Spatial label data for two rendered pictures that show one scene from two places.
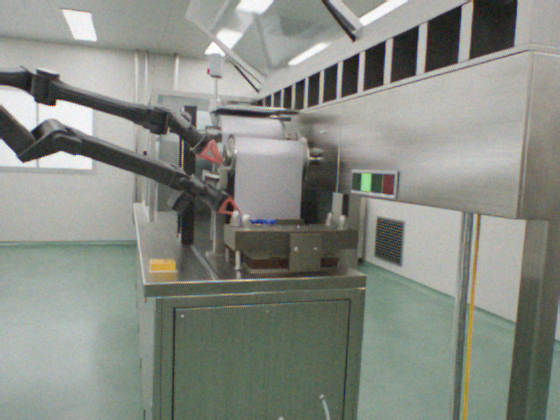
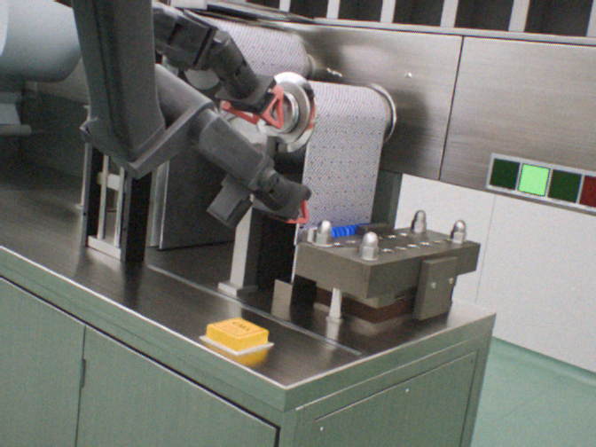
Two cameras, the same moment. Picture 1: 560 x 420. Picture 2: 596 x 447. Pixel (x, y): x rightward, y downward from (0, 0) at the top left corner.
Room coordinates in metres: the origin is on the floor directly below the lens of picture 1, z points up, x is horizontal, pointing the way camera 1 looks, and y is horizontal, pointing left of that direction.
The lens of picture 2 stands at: (0.37, 0.87, 1.33)
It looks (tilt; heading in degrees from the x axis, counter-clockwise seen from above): 12 degrees down; 328
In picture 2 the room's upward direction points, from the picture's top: 8 degrees clockwise
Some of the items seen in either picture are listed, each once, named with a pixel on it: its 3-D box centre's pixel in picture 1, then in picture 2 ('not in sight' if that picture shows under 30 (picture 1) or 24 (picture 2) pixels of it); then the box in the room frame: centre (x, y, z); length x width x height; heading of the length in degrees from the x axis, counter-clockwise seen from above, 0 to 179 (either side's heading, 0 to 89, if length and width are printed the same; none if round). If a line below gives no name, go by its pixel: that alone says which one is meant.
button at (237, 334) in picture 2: (162, 265); (237, 334); (1.34, 0.34, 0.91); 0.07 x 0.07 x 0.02; 18
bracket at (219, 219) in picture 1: (216, 212); (246, 213); (1.59, 0.22, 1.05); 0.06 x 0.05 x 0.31; 108
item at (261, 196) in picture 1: (268, 200); (340, 194); (1.55, 0.04, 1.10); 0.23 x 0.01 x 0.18; 108
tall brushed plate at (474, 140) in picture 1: (290, 153); (223, 74); (2.32, -0.05, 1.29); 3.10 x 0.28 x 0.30; 18
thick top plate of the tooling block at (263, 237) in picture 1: (290, 236); (394, 257); (1.45, -0.04, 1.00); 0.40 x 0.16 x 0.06; 108
